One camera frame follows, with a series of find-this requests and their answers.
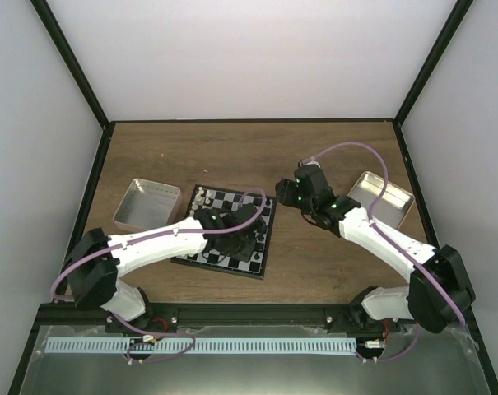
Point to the pink square tin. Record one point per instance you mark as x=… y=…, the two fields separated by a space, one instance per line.
x=147 y=205

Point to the black frame post right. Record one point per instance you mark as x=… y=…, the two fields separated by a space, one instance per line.
x=441 y=43

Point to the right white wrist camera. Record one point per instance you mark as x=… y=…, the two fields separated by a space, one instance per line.
x=309 y=161

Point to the light blue slotted cable duct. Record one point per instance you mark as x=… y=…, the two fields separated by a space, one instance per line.
x=204 y=346

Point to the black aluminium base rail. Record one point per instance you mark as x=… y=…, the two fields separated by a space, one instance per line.
x=169 y=317

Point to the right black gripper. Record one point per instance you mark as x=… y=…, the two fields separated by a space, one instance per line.
x=285 y=193

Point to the black white chessboard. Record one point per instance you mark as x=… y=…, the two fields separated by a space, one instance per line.
x=231 y=200

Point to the black frame post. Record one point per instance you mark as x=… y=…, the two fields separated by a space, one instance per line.
x=55 y=32
x=441 y=43

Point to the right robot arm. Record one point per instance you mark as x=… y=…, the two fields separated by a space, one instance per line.
x=438 y=289

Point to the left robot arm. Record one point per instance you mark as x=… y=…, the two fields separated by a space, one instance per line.
x=97 y=263

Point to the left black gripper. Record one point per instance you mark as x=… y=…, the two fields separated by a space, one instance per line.
x=240 y=245

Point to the gold square tin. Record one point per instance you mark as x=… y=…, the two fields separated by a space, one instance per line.
x=394 y=205

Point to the black frame post left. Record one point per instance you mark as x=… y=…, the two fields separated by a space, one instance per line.
x=55 y=32

